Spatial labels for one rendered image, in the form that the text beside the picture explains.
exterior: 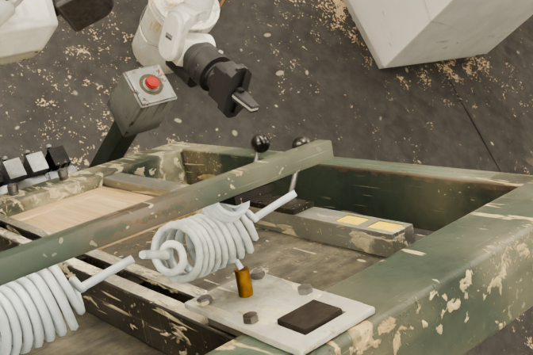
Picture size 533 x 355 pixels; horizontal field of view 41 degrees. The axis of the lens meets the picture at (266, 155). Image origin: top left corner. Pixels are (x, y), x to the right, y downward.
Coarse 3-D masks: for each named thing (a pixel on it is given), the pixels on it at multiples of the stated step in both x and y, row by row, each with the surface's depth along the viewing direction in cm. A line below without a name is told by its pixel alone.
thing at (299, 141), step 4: (300, 136) 128; (304, 136) 129; (296, 140) 128; (300, 140) 128; (304, 140) 128; (308, 140) 128; (292, 144) 128; (296, 144) 128; (300, 144) 127; (292, 148) 128; (292, 176) 128; (296, 176) 128; (292, 180) 128; (296, 180) 128; (292, 184) 128; (292, 188) 128; (292, 200) 127; (296, 200) 127; (288, 204) 126
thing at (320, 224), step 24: (144, 192) 164; (168, 192) 156; (264, 216) 130; (288, 216) 125; (312, 216) 121; (336, 216) 119; (360, 216) 117; (336, 240) 117; (360, 240) 112; (384, 240) 108; (408, 240) 109
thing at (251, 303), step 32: (256, 192) 68; (0, 224) 141; (96, 256) 110; (96, 288) 102; (128, 288) 94; (160, 288) 95; (192, 288) 91; (224, 288) 80; (256, 288) 78; (288, 288) 77; (128, 320) 96; (160, 320) 88; (192, 320) 82; (224, 320) 72; (256, 320) 70; (352, 320) 67; (192, 352) 84; (288, 352) 65
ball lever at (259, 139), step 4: (256, 136) 137; (260, 136) 137; (264, 136) 137; (252, 140) 137; (256, 140) 137; (260, 140) 137; (264, 140) 137; (268, 140) 137; (252, 144) 137; (256, 144) 137; (260, 144) 136; (264, 144) 137; (268, 144) 137; (252, 148) 138; (256, 148) 137; (260, 148) 137; (264, 148) 137; (268, 148) 138; (256, 152) 138; (260, 152) 138; (256, 156) 138; (256, 160) 138
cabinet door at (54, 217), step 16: (96, 192) 175; (112, 192) 172; (128, 192) 169; (48, 208) 167; (64, 208) 165; (80, 208) 163; (96, 208) 160; (112, 208) 158; (32, 224) 157; (48, 224) 154; (64, 224) 152; (160, 224) 144
